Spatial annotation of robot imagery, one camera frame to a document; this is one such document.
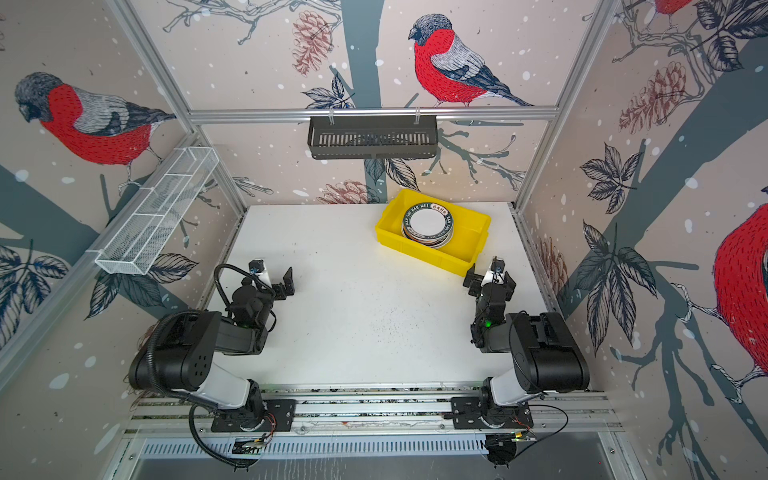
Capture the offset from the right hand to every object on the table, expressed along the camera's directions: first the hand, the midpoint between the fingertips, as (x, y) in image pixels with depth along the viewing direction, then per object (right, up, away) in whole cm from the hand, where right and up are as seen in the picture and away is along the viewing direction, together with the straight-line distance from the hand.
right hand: (490, 271), depth 89 cm
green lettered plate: (-17, +20, +21) cm, 34 cm away
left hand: (-66, +1, 0) cm, 67 cm away
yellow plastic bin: (-1, +13, +20) cm, 24 cm away
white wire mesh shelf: (-94, +13, -15) cm, 96 cm away
